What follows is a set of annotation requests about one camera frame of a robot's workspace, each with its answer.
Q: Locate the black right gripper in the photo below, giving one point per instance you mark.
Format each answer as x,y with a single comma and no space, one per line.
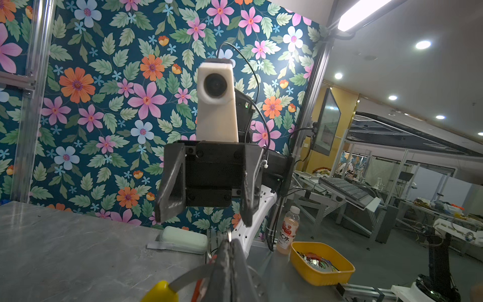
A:
209,174

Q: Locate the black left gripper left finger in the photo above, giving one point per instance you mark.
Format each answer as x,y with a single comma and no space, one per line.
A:
218,284

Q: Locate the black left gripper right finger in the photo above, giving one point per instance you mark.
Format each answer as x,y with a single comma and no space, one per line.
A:
241,281

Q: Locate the yellow capped key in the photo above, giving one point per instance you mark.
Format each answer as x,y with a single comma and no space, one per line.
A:
161,292

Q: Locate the silver metal keyring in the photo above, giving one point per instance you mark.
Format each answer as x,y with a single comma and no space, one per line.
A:
203,272

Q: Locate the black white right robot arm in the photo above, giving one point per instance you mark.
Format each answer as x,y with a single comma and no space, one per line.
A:
276,175

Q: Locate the pale green sponge block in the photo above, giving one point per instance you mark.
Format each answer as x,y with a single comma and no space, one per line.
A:
180,240

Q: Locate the yellow plastic tray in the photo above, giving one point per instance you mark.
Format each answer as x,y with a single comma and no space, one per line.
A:
319,264

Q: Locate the plastic drink bottle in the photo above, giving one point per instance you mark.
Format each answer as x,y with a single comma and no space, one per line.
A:
288,230

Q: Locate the black monitor screen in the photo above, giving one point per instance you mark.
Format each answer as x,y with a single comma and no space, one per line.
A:
327,125

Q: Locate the ceiling light bar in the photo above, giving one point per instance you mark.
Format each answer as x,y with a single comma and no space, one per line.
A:
362,13

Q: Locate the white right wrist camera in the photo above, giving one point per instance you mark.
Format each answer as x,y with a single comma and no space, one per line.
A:
216,108

